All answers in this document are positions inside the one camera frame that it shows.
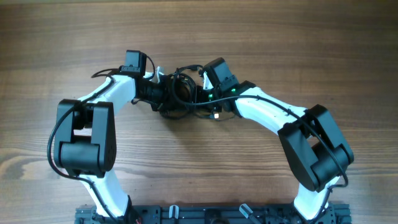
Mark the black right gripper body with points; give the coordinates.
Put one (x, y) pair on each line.
(198, 95)

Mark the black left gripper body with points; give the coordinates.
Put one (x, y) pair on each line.
(169, 94)

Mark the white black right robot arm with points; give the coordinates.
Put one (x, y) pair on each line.
(316, 150)

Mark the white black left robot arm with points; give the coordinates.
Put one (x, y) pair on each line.
(82, 145)

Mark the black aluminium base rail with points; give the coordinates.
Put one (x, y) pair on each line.
(277, 213)

